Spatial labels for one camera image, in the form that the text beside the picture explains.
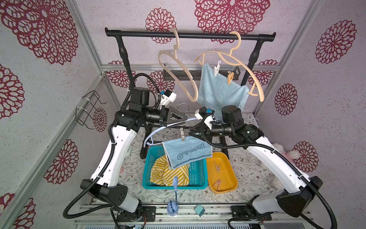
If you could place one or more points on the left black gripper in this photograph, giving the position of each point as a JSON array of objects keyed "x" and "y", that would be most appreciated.
[{"x": 164, "y": 119}]

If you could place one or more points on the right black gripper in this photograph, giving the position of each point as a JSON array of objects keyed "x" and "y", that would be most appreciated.
[{"x": 206, "y": 131}]

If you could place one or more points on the blue hello towel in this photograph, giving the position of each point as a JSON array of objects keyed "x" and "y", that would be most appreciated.
[{"x": 180, "y": 153}]

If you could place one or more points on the yellow striped towel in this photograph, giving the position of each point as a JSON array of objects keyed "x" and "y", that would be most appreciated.
[{"x": 162, "y": 175}]

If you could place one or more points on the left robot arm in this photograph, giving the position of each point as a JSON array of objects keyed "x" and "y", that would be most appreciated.
[{"x": 144, "y": 104}]

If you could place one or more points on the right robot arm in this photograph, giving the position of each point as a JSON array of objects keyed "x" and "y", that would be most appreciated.
[{"x": 299, "y": 189}]

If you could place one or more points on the teal plain towel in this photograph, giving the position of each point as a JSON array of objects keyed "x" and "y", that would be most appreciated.
[{"x": 214, "y": 92}]

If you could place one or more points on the yellow plastic tray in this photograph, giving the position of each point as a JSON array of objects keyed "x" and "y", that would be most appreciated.
[{"x": 228, "y": 178}]

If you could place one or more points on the orange clothespin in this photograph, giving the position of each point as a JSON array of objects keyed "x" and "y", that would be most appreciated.
[{"x": 230, "y": 77}]

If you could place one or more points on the white clothespin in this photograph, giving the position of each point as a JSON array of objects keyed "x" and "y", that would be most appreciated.
[{"x": 217, "y": 68}]

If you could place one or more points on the small teal cube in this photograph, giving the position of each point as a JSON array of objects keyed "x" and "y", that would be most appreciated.
[{"x": 199, "y": 210}]

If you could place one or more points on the white teddy bear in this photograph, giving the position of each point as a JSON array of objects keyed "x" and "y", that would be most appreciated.
[{"x": 291, "y": 156}]

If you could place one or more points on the black clothes rack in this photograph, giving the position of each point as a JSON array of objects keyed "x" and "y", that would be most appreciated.
[{"x": 228, "y": 58}]

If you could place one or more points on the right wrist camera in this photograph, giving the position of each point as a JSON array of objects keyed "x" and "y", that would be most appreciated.
[{"x": 206, "y": 115}]

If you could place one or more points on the black wire wall rack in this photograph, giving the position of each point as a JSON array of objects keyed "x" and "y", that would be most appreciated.
[{"x": 83, "y": 113}]

